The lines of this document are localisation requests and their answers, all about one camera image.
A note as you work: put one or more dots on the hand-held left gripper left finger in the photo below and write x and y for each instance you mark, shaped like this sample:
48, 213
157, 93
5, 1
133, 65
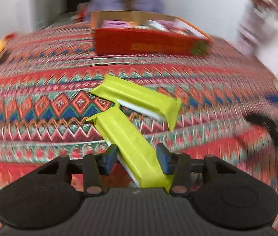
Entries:
110, 162

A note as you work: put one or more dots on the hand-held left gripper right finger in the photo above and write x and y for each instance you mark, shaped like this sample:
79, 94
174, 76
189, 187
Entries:
163, 162

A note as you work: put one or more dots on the yellow-green snack packet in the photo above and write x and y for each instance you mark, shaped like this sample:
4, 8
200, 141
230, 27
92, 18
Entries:
139, 95
131, 142

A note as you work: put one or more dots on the red cardboard box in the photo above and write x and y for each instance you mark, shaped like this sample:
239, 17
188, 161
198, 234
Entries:
141, 44

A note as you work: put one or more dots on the pink snack packet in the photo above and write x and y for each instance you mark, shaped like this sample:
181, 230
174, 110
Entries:
114, 24

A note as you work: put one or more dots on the pink ribbed vase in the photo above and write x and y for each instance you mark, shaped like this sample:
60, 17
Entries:
250, 29

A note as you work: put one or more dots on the red bag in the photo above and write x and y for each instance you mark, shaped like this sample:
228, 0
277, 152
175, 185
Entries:
80, 12

